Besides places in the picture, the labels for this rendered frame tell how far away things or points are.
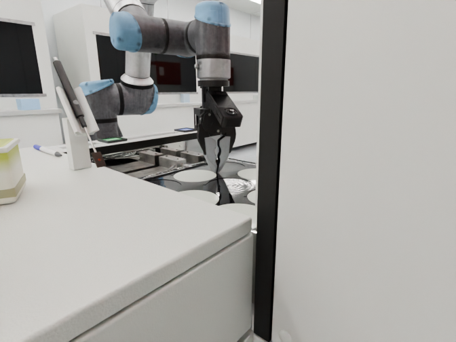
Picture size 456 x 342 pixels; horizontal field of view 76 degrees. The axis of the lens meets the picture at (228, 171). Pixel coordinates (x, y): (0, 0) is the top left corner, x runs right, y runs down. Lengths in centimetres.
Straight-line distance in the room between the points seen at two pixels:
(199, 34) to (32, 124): 290
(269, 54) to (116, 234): 21
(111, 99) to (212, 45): 55
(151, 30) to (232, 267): 54
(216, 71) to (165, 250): 46
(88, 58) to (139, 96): 280
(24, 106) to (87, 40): 107
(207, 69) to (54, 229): 45
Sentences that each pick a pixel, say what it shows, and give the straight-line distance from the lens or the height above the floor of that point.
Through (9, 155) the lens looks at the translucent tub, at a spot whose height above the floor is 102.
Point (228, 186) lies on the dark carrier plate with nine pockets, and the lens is 61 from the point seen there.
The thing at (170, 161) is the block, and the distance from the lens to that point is 82.
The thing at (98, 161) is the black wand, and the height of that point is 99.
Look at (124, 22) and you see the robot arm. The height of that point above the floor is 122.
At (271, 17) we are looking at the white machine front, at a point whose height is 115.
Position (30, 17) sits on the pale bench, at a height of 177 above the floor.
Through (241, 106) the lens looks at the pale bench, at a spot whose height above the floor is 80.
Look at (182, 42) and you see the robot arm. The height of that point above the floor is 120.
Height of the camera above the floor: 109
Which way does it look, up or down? 16 degrees down
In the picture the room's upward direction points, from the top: straight up
